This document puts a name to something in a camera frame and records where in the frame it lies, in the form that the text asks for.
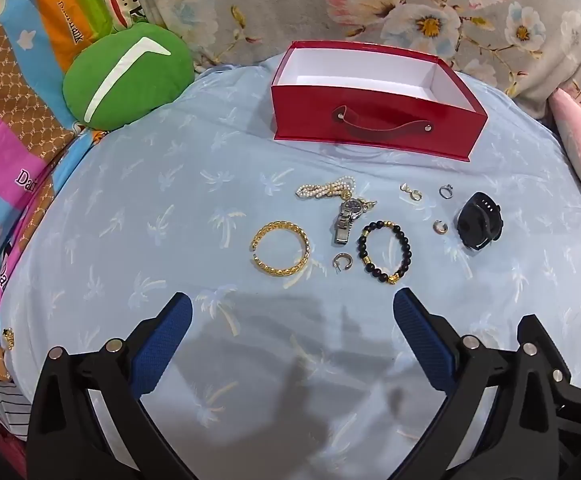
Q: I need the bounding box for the silver metal wristwatch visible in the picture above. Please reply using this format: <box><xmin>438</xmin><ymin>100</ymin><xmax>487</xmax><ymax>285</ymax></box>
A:
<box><xmin>333</xmin><ymin>197</ymin><xmax>377</xmax><ymax>247</ymax></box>

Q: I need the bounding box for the black smart band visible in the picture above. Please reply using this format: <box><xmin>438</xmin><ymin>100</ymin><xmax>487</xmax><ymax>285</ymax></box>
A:
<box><xmin>457</xmin><ymin>191</ymin><xmax>502</xmax><ymax>251</ymax></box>

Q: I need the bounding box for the black bead bracelet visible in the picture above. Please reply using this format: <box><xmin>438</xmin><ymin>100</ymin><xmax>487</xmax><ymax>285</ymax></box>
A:
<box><xmin>357</xmin><ymin>220</ymin><xmax>410</xmax><ymax>286</ymax></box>

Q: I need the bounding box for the red cardboard box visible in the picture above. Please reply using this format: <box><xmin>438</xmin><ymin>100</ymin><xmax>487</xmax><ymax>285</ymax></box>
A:
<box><xmin>270</xmin><ymin>40</ymin><xmax>489</xmax><ymax>163</ymax></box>

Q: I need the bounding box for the white pearl bracelet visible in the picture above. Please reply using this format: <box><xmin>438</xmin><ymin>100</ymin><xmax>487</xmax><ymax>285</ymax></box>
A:
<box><xmin>295</xmin><ymin>175</ymin><xmax>356</xmax><ymax>202</ymax></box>

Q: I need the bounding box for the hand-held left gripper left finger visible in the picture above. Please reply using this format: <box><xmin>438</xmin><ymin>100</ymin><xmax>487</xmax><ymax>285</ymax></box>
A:
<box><xmin>24</xmin><ymin>291</ymin><xmax>196</xmax><ymax>480</ymax></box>

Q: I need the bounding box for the colourful cartoon print sheet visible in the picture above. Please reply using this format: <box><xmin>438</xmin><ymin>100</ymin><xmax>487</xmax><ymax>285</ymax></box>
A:
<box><xmin>0</xmin><ymin>0</ymin><xmax>146</xmax><ymax>461</ymax></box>

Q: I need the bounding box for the grey floral blanket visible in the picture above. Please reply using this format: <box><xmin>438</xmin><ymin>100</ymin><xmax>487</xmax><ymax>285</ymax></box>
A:
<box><xmin>125</xmin><ymin>0</ymin><xmax>581</xmax><ymax>128</ymax></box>

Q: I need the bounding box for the pale blue palm print sheet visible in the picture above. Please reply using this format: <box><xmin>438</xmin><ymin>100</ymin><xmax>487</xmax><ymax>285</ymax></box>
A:
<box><xmin>0</xmin><ymin>55</ymin><xmax>581</xmax><ymax>480</ymax></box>

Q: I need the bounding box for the green round cushion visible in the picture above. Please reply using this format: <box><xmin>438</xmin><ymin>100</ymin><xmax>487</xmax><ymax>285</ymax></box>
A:
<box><xmin>63</xmin><ymin>24</ymin><xmax>194</xmax><ymax>131</ymax></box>

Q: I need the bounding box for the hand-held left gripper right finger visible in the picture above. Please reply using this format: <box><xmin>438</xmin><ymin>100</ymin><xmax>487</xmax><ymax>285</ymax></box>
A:
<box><xmin>393</xmin><ymin>289</ymin><xmax>572</xmax><ymax>480</ymax></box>

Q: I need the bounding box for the gold chain bangle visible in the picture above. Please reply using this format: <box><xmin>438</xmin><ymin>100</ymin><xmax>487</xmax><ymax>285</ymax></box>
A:
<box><xmin>249</xmin><ymin>220</ymin><xmax>313</xmax><ymax>277</ymax></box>

